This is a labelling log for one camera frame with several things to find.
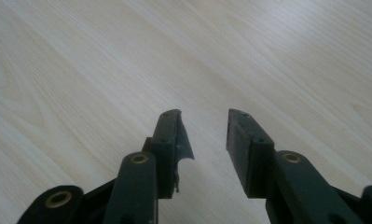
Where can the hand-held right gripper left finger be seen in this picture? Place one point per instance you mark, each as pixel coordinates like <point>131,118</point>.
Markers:
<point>164,155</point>

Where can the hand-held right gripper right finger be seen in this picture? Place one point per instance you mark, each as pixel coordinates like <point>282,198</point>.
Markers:
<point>249,155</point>

